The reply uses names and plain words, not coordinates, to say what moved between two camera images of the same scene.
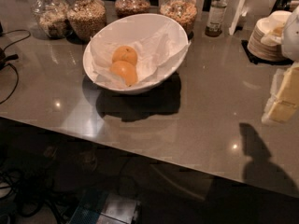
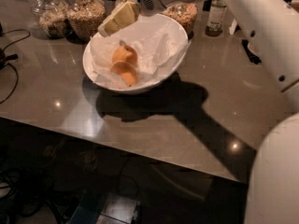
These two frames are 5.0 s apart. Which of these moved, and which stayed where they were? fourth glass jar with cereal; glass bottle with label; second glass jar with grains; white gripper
Moved: white gripper
Stayed: second glass jar with grains; fourth glass jar with cereal; glass bottle with label
